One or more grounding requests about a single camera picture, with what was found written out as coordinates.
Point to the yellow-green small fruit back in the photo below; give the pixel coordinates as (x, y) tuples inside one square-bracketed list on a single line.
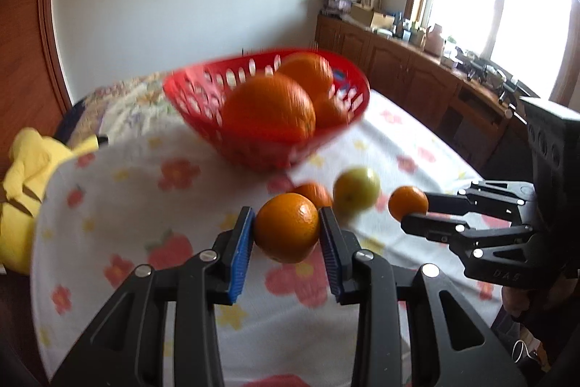
[(356, 190)]

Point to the person's right hand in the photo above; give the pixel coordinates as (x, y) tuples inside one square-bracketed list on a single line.
[(516, 301)]

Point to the wooden headboard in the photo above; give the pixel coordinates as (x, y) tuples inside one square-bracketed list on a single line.
[(33, 90)]

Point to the yellow Pikachu plush toy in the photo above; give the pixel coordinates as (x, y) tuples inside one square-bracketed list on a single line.
[(34, 158)]

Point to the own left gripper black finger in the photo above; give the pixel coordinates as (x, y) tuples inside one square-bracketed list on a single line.
[(450, 344)]

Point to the large orange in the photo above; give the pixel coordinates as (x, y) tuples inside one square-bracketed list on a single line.
[(270, 108), (309, 70)]

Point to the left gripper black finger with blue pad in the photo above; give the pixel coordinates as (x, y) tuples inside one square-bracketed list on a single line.
[(123, 344)]

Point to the white pink bottle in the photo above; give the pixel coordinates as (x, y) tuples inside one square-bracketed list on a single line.
[(434, 42)]

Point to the small tangerine back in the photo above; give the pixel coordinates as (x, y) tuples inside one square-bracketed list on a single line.
[(331, 112)]

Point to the wooden cabinet sideboard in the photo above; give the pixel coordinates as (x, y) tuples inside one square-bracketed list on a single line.
[(469, 118)]

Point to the red perforated plastic basket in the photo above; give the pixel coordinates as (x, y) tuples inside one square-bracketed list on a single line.
[(198, 91)]

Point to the cardboard box on cabinet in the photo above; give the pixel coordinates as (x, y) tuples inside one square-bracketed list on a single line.
[(370, 18)]

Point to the small tangerine behind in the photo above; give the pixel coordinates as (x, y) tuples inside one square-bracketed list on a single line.
[(316, 193)]

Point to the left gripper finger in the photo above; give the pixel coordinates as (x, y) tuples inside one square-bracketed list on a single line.
[(508, 244), (504, 200)]

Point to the small tangerine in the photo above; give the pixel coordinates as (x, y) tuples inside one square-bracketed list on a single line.
[(406, 200), (331, 112), (316, 193), (286, 228)]

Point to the floral bed quilt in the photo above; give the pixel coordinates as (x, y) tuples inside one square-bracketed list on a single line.
[(124, 110)]

